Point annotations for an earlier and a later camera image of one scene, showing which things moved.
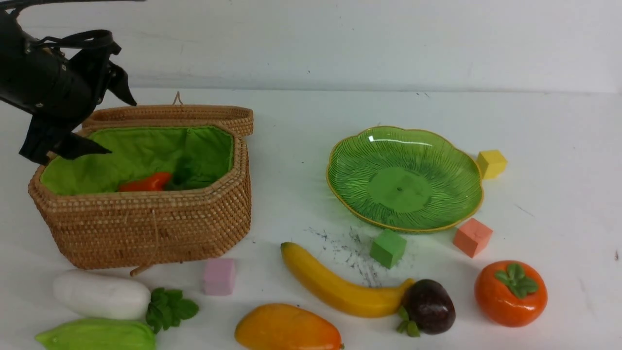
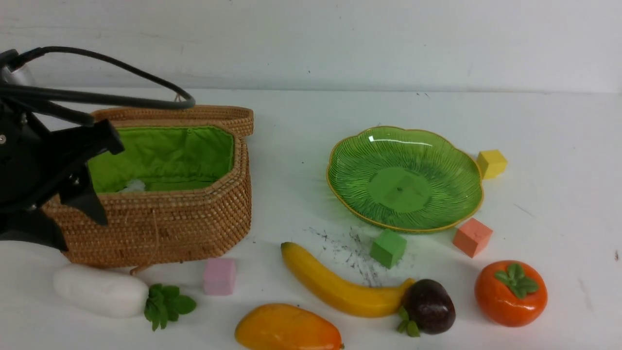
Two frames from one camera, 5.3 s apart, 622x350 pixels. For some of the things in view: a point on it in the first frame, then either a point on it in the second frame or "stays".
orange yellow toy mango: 283,326 stays
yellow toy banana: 355,302 stays
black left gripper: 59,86 -> 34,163
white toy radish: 100,294 stays
